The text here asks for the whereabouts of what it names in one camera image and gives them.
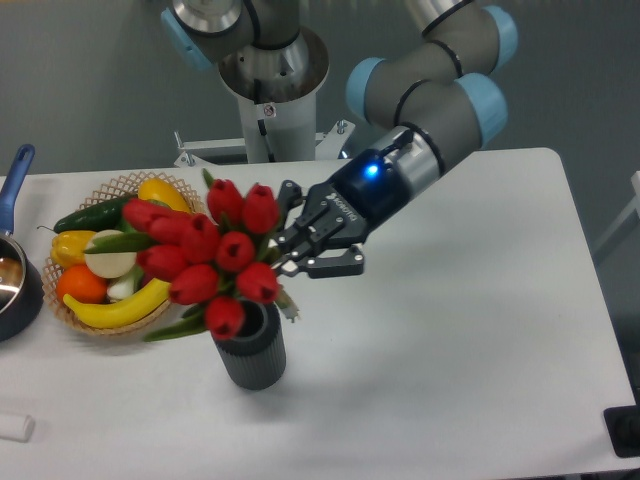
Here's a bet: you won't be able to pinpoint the yellow banana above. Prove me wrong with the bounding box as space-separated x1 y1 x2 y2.
63 279 169 329

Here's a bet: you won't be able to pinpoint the red tulip bouquet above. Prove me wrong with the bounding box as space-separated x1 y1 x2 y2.
84 173 299 342

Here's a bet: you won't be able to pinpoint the dark grey ribbed vase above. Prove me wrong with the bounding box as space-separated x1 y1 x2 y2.
215 300 286 391

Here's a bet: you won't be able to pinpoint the black device at edge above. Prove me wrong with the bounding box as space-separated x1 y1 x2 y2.
603 405 639 458

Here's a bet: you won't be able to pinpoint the beige round disc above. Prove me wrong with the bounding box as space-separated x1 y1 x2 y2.
84 252 136 279

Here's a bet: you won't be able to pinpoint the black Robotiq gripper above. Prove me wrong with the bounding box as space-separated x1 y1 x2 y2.
272 149 405 279

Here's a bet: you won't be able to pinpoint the orange fruit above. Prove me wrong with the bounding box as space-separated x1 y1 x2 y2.
56 265 107 304

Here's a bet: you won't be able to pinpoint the white metal base frame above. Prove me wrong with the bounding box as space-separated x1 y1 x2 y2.
173 119 356 168

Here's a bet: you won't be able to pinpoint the white cylinder object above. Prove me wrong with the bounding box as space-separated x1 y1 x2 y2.
0 412 36 443

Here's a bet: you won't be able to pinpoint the yellow bell pepper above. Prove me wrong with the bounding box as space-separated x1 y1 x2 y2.
50 230 96 269

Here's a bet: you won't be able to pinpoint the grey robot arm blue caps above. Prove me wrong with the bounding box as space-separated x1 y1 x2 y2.
161 1 518 278

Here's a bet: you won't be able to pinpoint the yellow squash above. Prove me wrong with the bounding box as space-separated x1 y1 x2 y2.
137 178 191 213

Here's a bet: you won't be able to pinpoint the white furniture at right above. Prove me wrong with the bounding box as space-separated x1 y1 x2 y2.
595 171 639 257

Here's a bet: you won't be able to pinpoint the green cucumber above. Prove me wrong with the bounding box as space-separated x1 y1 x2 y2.
38 194 134 234

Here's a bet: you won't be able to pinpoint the dark saucepan blue handle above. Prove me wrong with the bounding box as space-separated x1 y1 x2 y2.
1 144 43 342

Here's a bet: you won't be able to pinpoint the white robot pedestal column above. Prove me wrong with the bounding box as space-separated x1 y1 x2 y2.
218 27 329 163

